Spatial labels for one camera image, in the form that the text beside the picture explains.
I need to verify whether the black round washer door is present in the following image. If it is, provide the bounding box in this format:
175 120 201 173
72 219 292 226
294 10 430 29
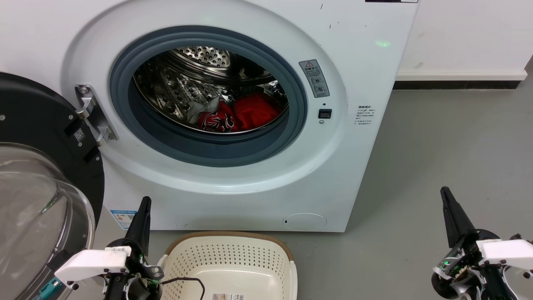
0 72 105 300

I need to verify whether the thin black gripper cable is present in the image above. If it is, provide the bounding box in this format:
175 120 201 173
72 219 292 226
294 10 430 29
160 277 206 300

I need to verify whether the black wall baseboard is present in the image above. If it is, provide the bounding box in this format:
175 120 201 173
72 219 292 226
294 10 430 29
393 80 521 90

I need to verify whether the white perforated laundry basket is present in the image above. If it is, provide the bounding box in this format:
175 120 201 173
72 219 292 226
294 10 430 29
157 231 299 300

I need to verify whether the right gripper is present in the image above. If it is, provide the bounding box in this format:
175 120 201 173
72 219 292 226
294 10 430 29
431 186 513 300

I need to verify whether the plain red garment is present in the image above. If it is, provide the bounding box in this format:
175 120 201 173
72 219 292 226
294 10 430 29
232 92 280 130

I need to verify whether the red black patterned garment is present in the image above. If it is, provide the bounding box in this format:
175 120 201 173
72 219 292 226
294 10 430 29
197 102 239 133

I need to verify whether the white wall ledge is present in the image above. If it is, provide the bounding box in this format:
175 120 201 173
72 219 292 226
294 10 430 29
396 69 528 81

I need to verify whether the grey rubber door gasket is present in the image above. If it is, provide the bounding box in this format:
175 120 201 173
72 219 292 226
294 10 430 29
109 26 308 168

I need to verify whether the grey warning sticker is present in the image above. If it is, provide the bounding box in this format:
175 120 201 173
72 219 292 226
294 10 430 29
299 59 330 99

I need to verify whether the clear glass door bowl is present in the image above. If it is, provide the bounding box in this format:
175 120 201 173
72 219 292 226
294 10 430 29
0 143 96 300

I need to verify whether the white text sticker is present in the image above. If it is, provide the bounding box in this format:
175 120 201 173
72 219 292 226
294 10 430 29
354 104 376 127

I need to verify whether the blue energy label sticker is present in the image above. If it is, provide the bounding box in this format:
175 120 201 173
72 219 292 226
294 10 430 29
110 210 138 230

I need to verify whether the white garment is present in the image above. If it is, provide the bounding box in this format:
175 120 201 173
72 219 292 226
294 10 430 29
187 96 222 125

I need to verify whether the silver metal door hinge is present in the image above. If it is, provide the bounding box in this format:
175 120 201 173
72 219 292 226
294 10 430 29
75 84 119 147

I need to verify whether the stainless steel washing machine drum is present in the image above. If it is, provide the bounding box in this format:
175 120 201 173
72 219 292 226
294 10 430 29
133 46 289 135

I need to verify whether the round drain filter cover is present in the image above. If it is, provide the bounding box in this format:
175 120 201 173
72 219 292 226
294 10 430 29
283 213 328 232

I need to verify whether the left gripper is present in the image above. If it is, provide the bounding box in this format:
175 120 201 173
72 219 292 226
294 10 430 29
103 196 165 300

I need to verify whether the white front-load washing machine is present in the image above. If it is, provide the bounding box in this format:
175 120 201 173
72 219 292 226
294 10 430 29
0 0 419 233

